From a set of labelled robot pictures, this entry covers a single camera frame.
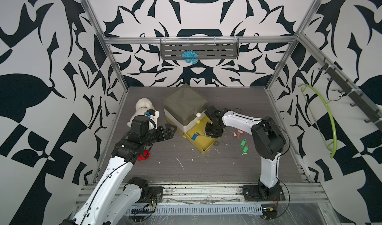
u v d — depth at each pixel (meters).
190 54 0.91
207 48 0.94
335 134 0.64
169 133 0.64
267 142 0.51
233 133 0.95
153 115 0.66
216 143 0.88
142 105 0.97
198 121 0.89
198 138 0.94
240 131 0.61
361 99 0.55
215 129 0.80
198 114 0.83
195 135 0.94
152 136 0.61
